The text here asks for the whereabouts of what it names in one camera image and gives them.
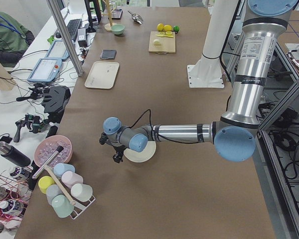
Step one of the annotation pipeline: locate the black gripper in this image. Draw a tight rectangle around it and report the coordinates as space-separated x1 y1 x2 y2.
99 132 126 163

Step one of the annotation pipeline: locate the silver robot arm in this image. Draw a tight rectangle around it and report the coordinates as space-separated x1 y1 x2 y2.
99 0 297 162

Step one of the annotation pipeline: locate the beige serving tray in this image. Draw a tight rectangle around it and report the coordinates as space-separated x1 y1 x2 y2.
84 61 120 90

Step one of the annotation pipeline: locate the white steamed bun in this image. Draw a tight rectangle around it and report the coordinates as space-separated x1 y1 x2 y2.
152 39 161 46

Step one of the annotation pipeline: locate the dark framed glass tray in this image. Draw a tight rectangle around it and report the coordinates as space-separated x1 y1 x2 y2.
102 9 123 20

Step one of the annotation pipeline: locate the cream round plate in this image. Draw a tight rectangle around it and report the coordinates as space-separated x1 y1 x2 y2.
124 141 156 163

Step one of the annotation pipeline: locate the white cup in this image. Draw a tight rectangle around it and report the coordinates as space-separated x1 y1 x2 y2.
71 183 93 202

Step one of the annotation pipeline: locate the pink cup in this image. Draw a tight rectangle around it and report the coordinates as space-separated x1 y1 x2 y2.
61 171 83 189

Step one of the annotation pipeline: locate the blue cup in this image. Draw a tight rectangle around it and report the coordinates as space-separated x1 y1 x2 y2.
53 163 75 179

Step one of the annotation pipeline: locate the white cup rack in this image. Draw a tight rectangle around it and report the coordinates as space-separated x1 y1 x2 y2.
45 166 96 220

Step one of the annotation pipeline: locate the metal muddler in bowl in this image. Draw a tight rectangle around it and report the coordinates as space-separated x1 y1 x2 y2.
32 145 64 180

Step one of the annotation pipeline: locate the pink bowl with ice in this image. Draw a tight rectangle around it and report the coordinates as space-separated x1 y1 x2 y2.
34 135 73 167

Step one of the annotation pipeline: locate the grey cup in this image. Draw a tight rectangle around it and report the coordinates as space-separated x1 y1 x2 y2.
46 184 63 205

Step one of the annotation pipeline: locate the mint green cup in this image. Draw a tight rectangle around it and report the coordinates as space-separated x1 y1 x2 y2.
51 195 74 218

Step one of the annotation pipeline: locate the yellow cup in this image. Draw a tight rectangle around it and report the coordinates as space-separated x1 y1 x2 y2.
38 176 55 194

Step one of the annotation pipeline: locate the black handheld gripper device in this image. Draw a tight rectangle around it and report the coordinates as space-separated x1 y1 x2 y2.
13 114 50 142

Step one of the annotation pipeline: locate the folded grey cloth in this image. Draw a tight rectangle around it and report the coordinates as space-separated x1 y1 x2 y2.
100 49 117 60

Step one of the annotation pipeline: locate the upper blue teach pendant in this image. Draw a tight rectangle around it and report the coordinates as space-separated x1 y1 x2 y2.
27 58 62 83

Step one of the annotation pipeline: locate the black thermos bottle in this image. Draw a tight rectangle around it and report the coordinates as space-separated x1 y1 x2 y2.
0 141 31 167

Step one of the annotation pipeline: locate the wooden cutting board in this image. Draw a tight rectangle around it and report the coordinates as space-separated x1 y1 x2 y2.
148 31 176 54

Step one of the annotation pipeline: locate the mint green bowl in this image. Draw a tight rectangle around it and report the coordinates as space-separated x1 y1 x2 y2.
111 24 125 35

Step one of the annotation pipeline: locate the yellow plastic knife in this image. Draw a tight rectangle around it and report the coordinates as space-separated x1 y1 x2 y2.
156 34 174 38

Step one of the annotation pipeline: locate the black power adapter box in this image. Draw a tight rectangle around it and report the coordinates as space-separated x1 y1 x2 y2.
77 28 87 47

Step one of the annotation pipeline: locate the wooden mug tree stand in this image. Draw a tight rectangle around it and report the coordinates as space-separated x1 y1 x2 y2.
102 0 116 32

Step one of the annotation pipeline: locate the left whole yellow lemon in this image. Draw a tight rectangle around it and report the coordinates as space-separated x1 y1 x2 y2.
156 23 164 31

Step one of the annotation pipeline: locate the whole yellow lemon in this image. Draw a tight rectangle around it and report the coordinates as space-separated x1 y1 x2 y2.
163 24 173 32
156 23 164 31

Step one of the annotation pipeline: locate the right whole yellow lemon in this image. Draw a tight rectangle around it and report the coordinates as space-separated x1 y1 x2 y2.
163 24 173 32

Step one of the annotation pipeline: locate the black keyboard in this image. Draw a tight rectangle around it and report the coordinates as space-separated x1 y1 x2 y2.
67 19 82 41

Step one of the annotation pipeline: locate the metal ice scoop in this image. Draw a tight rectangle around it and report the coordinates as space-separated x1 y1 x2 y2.
127 10 144 25

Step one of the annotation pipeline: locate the green lime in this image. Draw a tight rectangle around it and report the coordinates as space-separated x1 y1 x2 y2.
173 25 180 34

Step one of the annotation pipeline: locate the black computer monitor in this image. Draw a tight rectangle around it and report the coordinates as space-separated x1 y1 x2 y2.
84 0 102 33

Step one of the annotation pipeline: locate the person in green jacket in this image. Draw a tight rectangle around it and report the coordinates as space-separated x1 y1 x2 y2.
0 12 35 67

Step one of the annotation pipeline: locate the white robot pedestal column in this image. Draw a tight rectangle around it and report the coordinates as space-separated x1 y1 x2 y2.
187 0 240 88

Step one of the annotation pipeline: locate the aluminium frame post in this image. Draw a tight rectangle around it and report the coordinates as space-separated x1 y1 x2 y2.
46 0 83 77

